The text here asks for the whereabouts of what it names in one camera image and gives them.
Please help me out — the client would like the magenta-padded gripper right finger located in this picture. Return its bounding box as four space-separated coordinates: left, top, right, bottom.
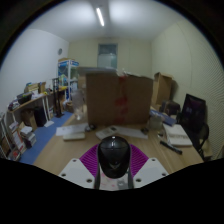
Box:
127 143 170 189

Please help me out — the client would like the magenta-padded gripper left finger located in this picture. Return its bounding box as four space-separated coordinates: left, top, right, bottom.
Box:
58 143 102 190

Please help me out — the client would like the black computer mouse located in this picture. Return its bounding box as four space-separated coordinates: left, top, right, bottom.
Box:
97 135 132 180

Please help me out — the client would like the black marker pen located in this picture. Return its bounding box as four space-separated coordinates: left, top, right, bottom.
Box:
159 139 184 155

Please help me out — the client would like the flat white device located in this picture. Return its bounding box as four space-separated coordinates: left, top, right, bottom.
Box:
62 132 86 142

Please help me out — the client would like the open white notebook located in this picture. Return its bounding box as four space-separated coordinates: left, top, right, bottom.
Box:
163 123 194 148

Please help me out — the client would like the white remote control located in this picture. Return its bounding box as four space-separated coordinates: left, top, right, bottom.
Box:
95 126 118 140

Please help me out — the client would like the clear plastic container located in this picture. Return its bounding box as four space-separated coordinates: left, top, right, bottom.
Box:
148 114 164 131

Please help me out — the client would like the stack of books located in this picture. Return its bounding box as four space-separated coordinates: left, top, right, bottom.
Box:
19 124 38 149

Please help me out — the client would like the clear water jug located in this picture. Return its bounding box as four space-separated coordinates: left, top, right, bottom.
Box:
71 88 88 121

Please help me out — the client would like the black bin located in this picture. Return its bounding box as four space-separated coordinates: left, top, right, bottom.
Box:
34 106 48 128

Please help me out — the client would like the cardboard box under desk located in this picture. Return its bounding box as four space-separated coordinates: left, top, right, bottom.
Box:
20 109 38 132

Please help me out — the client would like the black tripod stand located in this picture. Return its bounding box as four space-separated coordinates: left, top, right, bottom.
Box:
51 77 65 118

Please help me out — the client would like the large brown cardboard box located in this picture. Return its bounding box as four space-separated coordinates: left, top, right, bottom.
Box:
85 68 154 127

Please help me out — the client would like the wooden side desk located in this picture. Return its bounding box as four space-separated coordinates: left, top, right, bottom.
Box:
7 87 69 134

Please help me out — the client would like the blue and white cabinet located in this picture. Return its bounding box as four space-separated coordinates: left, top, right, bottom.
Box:
57 58 80 101

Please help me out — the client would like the frosted window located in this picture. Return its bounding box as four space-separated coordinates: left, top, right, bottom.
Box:
97 43 119 69

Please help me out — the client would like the ceiling tube light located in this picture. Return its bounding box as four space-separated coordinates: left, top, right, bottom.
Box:
95 7 106 28

